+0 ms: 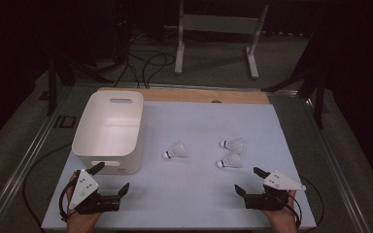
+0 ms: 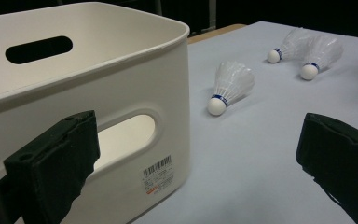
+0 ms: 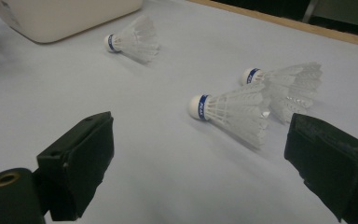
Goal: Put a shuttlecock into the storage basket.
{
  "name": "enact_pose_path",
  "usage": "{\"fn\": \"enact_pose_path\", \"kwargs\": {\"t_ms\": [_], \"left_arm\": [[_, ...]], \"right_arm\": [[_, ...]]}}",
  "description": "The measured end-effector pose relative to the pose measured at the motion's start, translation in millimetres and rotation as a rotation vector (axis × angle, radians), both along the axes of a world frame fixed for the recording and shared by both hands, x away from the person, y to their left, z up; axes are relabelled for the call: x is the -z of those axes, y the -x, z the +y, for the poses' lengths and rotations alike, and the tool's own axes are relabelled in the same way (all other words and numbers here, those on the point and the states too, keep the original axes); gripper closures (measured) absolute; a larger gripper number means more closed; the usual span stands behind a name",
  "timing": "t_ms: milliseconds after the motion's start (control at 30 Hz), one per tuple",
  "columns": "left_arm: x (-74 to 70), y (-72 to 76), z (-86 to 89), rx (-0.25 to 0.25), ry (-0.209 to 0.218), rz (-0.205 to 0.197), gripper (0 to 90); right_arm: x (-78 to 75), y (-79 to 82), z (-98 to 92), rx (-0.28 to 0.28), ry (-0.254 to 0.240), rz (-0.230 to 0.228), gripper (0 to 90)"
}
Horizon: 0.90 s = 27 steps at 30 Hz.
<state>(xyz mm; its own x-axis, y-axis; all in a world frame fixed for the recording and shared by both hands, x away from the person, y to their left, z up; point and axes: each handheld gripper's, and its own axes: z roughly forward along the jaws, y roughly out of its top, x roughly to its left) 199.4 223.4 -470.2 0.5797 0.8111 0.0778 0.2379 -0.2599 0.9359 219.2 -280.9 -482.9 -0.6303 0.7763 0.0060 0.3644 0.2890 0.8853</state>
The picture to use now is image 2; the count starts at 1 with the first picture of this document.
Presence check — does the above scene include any white plastic storage bin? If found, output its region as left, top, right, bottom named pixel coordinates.
left=0, top=1, right=191, bottom=224

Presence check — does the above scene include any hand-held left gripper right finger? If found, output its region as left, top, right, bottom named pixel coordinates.
left=296, top=112, right=358, bottom=224

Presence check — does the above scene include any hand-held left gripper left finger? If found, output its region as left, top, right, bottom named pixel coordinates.
left=3, top=110, right=101, bottom=224

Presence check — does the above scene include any white metal stand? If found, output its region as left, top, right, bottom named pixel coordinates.
left=207, top=0, right=218, bottom=32

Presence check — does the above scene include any white feather shuttlecock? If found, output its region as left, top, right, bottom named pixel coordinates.
left=267, top=27, right=311, bottom=64
left=207, top=61, right=256, bottom=117
left=300, top=34, right=345, bottom=81

